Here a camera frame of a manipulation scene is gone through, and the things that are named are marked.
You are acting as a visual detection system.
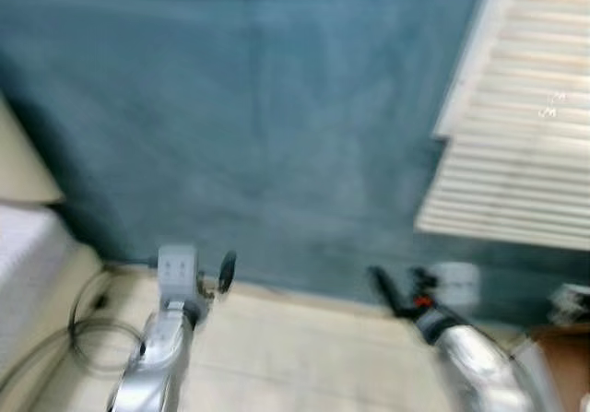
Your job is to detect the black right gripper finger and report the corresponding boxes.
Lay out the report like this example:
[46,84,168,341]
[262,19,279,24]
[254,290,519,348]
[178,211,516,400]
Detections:
[368,265,407,320]

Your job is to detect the white device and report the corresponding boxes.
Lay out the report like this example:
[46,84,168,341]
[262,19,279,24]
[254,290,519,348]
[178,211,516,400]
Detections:
[550,283,590,326]

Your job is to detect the brown wooden table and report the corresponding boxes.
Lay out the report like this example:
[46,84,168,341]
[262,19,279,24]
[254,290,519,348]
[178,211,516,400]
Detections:
[530,324,590,412]

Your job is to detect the white window blinds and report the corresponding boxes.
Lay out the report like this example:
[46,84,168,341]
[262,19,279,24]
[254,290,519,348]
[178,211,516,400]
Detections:
[414,0,590,252]

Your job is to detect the mattress with white chevron sheet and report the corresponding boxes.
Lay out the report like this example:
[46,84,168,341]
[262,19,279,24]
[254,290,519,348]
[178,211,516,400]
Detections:
[0,204,77,376]

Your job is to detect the beige upholstered headboard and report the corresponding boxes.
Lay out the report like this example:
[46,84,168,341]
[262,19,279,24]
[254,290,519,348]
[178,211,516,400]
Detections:
[0,94,65,206]

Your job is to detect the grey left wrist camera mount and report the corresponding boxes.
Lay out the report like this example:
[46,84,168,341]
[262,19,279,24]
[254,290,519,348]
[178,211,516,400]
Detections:
[158,244,200,308]

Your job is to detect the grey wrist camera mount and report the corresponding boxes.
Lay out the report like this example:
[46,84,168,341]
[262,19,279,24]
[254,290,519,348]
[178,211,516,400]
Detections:
[433,262,482,313]
[158,244,200,308]

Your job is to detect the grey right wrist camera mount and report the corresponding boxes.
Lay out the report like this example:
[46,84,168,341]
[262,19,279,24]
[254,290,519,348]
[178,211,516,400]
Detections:
[433,262,482,313]

